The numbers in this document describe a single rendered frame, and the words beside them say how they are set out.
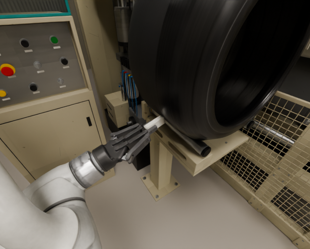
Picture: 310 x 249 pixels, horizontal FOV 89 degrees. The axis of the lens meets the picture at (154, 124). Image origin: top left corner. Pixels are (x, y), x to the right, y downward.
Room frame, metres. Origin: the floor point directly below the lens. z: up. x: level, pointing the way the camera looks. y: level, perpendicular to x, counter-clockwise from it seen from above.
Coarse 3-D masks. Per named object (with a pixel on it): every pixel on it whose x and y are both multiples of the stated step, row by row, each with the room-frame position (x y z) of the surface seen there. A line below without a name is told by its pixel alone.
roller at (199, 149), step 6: (156, 114) 0.61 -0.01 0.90; (168, 126) 0.54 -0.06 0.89; (186, 138) 0.44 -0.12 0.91; (192, 138) 0.43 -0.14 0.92; (192, 144) 0.41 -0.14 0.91; (198, 144) 0.40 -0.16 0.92; (204, 144) 0.40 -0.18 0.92; (198, 150) 0.39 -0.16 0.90; (204, 150) 0.38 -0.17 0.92; (210, 150) 0.39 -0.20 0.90; (204, 156) 0.37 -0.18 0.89
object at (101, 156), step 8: (120, 144) 0.33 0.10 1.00; (96, 152) 0.29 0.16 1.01; (104, 152) 0.29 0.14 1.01; (112, 152) 0.30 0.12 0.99; (120, 152) 0.30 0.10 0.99; (96, 160) 0.27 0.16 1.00; (104, 160) 0.27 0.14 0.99; (112, 160) 0.28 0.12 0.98; (120, 160) 0.29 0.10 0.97; (104, 168) 0.26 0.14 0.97
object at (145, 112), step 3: (141, 102) 0.65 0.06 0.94; (144, 102) 0.65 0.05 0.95; (141, 105) 0.65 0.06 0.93; (144, 105) 0.64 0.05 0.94; (147, 105) 0.64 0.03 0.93; (144, 108) 0.64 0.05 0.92; (147, 108) 0.65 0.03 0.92; (150, 108) 0.65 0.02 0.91; (144, 111) 0.64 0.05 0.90; (147, 111) 0.65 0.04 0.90; (150, 111) 0.65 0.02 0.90; (144, 114) 0.64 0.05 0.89; (147, 114) 0.64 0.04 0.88; (150, 114) 0.65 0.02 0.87; (153, 114) 0.66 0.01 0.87; (144, 117) 0.64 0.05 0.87
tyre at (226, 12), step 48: (144, 0) 0.47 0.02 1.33; (192, 0) 0.35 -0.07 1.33; (240, 0) 0.34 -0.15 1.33; (288, 0) 0.68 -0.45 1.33; (144, 48) 0.42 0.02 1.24; (192, 48) 0.32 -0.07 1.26; (240, 48) 0.80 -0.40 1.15; (288, 48) 0.64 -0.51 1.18; (144, 96) 0.46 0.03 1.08; (192, 96) 0.31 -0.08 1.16; (240, 96) 0.65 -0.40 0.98
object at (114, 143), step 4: (140, 124) 0.38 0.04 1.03; (136, 128) 0.38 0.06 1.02; (140, 128) 0.37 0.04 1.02; (132, 132) 0.36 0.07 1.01; (136, 132) 0.37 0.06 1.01; (140, 132) 0.38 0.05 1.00; (124, 136) 0.35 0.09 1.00; (128, 136) 0.35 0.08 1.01; (132, 136) 0.36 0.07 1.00; (116, 140) 0.34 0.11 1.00; (120, 140) 0.34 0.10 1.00; (124, 140) 0.34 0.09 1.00; (128, 140) 0.35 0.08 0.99; (112, 144) 0.32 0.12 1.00; (116, 144) 0.33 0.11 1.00
